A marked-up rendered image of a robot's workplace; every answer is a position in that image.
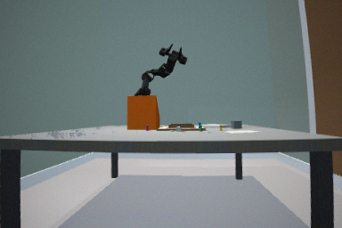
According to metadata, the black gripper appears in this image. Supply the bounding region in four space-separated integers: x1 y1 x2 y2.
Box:
159 44 188 67

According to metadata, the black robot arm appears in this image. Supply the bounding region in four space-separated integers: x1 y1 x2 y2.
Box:
134 50 179 96

